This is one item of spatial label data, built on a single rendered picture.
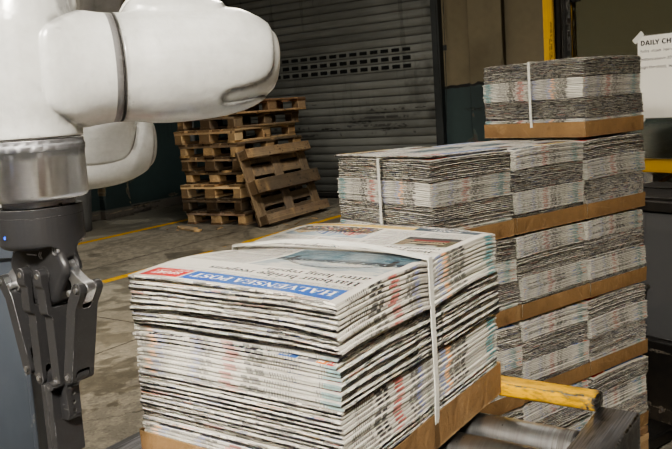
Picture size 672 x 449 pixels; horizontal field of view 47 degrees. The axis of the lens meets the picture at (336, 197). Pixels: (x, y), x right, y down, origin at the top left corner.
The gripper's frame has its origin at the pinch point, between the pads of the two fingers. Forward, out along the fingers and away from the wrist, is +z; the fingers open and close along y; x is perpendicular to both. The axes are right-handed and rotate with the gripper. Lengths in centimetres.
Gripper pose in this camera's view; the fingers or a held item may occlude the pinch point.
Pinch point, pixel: (63, 416)
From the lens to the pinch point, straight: 80.0
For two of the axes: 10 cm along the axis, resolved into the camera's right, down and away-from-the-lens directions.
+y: -8.2, -0.1, 5.7
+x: -5.7, 1.3, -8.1
